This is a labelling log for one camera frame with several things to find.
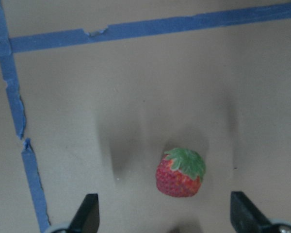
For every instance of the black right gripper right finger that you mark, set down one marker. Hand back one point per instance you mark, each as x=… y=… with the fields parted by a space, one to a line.
x=245 y=217

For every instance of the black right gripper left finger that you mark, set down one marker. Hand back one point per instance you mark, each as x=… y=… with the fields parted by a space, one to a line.
x=86 y=219

